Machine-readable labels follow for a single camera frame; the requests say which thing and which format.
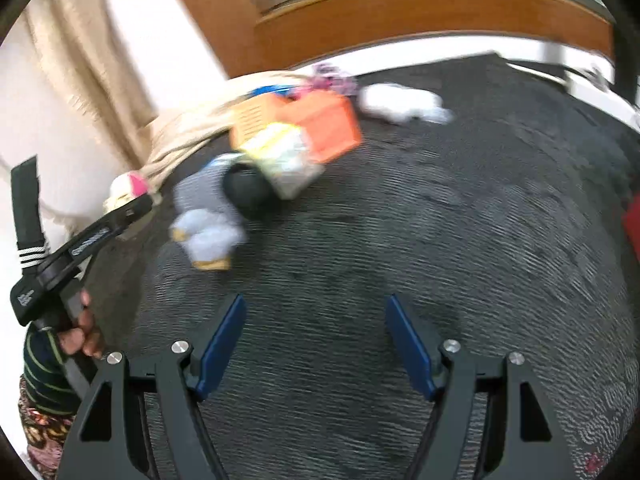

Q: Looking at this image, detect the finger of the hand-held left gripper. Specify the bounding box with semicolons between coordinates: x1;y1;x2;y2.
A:
47;194;155;281

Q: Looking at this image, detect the beige pillow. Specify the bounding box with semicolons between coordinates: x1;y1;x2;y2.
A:
102;72;301;211

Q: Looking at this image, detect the pink and white small toy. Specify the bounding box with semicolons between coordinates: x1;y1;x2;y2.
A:
104;170;153;213

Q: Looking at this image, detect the black ball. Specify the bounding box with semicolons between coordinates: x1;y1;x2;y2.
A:
221;165;278;221

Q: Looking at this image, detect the person's patterned clothing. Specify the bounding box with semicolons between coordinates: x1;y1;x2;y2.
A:
19;375;76;480

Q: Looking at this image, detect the beige curtain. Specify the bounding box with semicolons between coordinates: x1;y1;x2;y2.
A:
25;0;157;241

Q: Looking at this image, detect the orange plastic basket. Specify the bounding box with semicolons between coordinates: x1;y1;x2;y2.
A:
230;91;362;163

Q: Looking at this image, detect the person's left forearm striped sleeve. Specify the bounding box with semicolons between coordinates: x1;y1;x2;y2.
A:
22;325;83;416

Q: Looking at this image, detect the yellow and white carton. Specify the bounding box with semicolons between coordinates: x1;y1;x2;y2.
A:
237;122;325;200

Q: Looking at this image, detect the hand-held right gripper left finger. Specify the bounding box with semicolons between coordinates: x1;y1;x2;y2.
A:
57;294;248;480

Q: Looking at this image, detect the pink patterned plush toy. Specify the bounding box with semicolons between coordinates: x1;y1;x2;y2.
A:
300;64;357;98

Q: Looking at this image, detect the red cloth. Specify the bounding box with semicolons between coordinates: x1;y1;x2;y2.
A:
621;195;640;261

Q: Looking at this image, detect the wooden window frame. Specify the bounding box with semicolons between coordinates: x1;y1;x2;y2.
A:
160;0;616;81

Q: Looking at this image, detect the person's left hand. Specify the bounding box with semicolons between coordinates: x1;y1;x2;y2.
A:
59;290;106;360

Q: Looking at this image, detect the grey plush toy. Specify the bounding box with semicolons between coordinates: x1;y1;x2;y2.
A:
170;160;247;272

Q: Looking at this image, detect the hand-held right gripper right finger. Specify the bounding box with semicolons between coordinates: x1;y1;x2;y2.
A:
385;294;583;480

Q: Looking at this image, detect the white plush toy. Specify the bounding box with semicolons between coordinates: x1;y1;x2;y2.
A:
359;84;453;126

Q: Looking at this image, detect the black strap with white stripes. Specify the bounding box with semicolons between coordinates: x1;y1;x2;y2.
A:
11;156;48;272

